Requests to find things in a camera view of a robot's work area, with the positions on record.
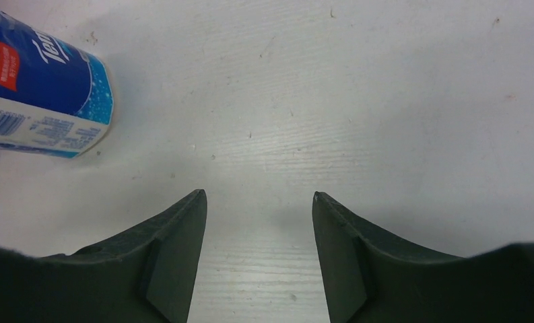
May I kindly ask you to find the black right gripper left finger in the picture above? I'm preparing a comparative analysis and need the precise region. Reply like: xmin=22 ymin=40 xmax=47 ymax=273
xmin=0 ymin=189 xmax=207 ymax=322

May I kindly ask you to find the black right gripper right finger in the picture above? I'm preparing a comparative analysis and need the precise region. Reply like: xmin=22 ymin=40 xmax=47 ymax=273
xmin=312 ymin=192 xmax=534 ymax=322

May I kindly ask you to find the blue Tempo packaged roll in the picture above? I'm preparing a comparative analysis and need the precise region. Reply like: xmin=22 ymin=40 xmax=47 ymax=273
xmin=0 ymin=11 xmax=114 ymax=158

